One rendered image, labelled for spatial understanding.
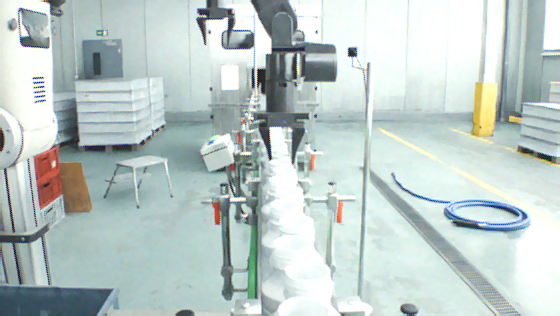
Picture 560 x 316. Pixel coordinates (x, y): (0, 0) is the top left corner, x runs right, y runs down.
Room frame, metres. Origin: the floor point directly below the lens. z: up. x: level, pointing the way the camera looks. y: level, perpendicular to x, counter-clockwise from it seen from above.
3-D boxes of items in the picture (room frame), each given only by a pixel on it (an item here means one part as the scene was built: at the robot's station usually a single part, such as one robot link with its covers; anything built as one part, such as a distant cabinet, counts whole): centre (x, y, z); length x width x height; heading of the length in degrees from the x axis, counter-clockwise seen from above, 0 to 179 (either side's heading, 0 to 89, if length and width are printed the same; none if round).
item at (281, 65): (0.79, -0.01, 1.33); 0.07 x 0.06 x 0.07; 93
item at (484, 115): (8.69, -4.25, 0.55); 0.40 x 0.40 x 1.10; 3
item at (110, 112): (7.48, 2.90, 0.59); 1.24 x 1.03 x 1.17; 5
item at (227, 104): (6.24, 0.24, 1.05); 1.60 x 1.40 x 2.10; 3
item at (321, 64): (0.80, -0.04, 1.36); 0.12 x 0.09 x 0.12; 93
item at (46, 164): (3.36, 2.17, 0.55); 0.61 x 0.41 x 0.22; 5
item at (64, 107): (7.51, 4.29, 0.50); 1.23 x 1.05 x 1.00; 1
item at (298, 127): (0.79, -0.01, 1.19); 0.07 x 0.07 x 0.09; 2
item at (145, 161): (4.30, 1.50, 0.21); 0.61 x 0.47 x 0.41; 56
